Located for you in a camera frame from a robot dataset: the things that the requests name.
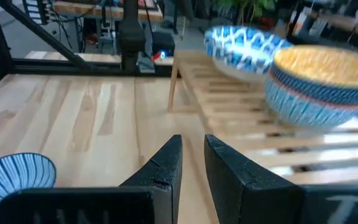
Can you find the green leafy potted plant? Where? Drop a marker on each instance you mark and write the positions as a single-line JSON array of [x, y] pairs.
[[244, 6]]

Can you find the small red object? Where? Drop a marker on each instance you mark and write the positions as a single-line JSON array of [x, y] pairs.
[[156, 57]]

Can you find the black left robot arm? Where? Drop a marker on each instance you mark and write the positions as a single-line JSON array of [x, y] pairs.
[[130, 37]]

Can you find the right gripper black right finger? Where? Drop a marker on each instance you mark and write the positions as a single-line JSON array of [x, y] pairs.
[[244, 193]]

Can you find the blue bowl with yellow inside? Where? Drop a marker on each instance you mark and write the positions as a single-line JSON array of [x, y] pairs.
[[322, 90]]

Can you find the blue patterned white paper bowl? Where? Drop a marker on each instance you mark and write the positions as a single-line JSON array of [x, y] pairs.
[[244, 46], [232, 73]]

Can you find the wooden slatted shelf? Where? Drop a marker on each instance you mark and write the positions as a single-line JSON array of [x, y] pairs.
[[228, 102]]

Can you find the black table frame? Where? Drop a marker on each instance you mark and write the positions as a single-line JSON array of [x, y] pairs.
[[42, 34]]

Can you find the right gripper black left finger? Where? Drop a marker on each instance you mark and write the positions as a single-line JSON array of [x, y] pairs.
[[166, 186]]

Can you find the red zigzag bowl striped inside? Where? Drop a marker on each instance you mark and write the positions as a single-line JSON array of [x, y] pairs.
[[11, 177]]

